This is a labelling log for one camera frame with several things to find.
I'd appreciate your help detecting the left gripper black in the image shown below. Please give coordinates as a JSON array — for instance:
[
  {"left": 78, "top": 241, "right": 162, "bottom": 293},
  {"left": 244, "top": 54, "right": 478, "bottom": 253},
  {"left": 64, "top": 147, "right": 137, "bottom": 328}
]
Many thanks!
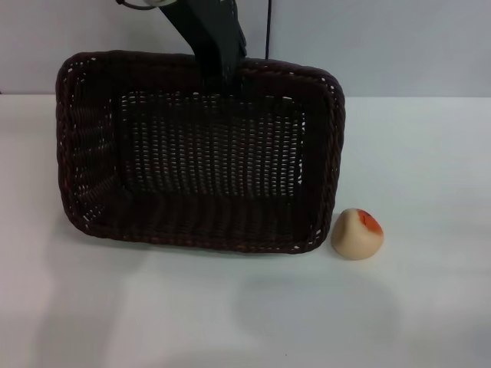
[{"left": 159, "top": 0, "right": 249, "bottom": 95}]

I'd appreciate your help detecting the dark brown woven basket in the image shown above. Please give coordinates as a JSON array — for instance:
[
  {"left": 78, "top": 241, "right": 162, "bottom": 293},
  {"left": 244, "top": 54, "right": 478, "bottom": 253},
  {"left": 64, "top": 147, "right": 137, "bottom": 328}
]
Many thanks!
[{"left": 55, "top": 49, "right": 346, "bottom": 256}]

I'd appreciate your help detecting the cream toy peach red tip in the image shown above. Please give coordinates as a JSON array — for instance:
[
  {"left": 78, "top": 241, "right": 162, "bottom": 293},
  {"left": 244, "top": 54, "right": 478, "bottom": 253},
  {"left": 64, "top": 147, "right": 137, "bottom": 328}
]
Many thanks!
[{"left": 330, "top": 208, "right": 384, "bottom": 261}]

